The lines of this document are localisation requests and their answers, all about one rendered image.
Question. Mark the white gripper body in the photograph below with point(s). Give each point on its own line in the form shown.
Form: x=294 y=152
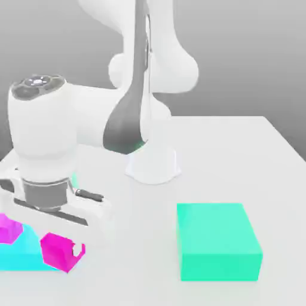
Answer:
x=95 y=215

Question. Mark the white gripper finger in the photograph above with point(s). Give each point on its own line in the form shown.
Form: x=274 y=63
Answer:
x=76 y=248

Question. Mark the small magenta cube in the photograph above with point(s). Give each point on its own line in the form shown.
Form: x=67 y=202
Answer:
x=8 y=229
x=56 y=253

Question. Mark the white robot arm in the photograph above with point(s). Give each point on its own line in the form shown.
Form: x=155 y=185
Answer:
x=47 y=124

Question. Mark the large cyan box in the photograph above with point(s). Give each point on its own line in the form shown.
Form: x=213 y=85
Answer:
x=21 y=257

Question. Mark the large green box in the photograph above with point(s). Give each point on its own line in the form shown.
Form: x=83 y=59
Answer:
x=220 y=241

